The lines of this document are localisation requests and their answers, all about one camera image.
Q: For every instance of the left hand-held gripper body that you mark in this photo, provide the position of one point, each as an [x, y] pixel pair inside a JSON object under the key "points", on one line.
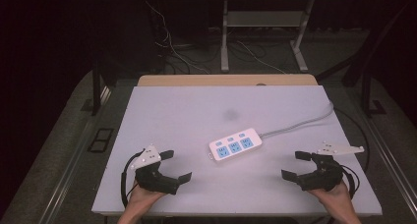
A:
{"points": [[154, 181]]}

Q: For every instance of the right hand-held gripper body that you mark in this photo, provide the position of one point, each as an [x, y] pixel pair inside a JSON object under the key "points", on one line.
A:
{"points": [[323, 178]]}

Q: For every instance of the person's left hand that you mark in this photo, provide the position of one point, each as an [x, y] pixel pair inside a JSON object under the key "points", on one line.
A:
{"points": [[142, 197]]}

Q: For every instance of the person's right hand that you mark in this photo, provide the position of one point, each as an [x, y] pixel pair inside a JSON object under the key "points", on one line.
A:
{"points": [[334, 197]]}

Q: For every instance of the white power strip blue sockets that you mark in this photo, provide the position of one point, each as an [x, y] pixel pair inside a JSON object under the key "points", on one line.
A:
{"points": [[235, 144]]}

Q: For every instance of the black metal stand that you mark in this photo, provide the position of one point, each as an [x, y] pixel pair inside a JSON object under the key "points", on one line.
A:
{"points": [[367, 89]]}

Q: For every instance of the black floor frame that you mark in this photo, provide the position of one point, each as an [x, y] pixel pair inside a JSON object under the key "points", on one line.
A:
{"points": [[100, 140]]}

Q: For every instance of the metal floor rail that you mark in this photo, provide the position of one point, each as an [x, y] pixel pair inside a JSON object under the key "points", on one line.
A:
{"points": [[391, 165], [70, 171]]}

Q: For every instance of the grey metal desk frame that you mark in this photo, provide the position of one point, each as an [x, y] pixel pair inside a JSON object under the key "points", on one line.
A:
{"points": [[267, 19]]}

